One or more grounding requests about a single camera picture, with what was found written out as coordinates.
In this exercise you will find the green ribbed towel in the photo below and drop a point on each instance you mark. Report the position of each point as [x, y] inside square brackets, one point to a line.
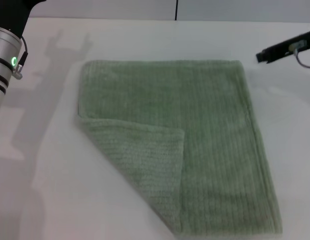
[170, 107]

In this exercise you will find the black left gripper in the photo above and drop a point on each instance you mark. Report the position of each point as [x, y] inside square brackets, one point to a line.
[12, 15]

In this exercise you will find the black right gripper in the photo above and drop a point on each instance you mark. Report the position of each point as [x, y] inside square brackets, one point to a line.
[287, 47]

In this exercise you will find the black vertical wall strip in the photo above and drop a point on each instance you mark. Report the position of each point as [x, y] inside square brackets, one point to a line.
[176, 10]

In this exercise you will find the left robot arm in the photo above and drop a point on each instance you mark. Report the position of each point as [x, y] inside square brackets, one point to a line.
[5, 50]

